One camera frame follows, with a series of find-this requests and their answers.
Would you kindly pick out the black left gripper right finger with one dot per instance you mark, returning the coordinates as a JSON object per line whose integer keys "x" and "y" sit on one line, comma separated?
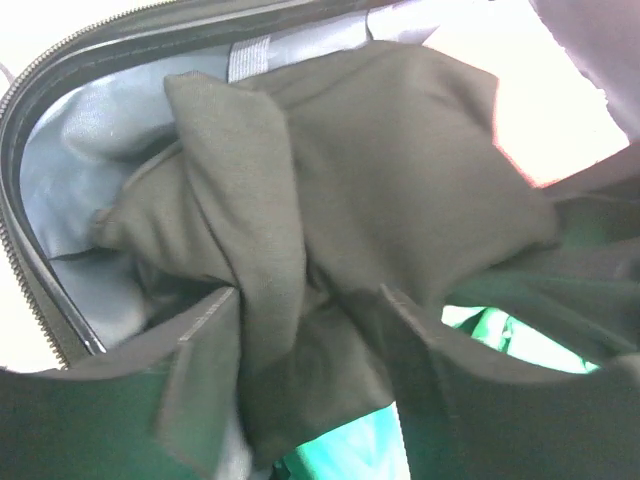
{"x": 470, "y": 412}

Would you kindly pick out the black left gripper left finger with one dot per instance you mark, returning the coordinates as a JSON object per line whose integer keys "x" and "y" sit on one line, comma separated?
{"x": 161, "y": 406}

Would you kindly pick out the green tie-dye shirt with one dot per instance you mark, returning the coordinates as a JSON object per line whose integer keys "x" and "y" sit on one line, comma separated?
{"x": 372, "y": 447}

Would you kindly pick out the green GUESS t-shirt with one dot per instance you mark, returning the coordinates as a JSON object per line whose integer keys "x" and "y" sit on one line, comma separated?
{"x": 582, "y": 292}

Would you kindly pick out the black garment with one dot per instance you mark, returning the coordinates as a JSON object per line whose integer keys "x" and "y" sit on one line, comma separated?
{"x": 309, "y": 187}

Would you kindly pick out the pink vanity case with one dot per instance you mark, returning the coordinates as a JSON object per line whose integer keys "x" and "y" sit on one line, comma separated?
{"x": 549, "y": 120}

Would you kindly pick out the yellow hard-shell suitcase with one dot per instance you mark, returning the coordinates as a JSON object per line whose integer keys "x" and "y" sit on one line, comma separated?
{"x": 88, "y": 111}

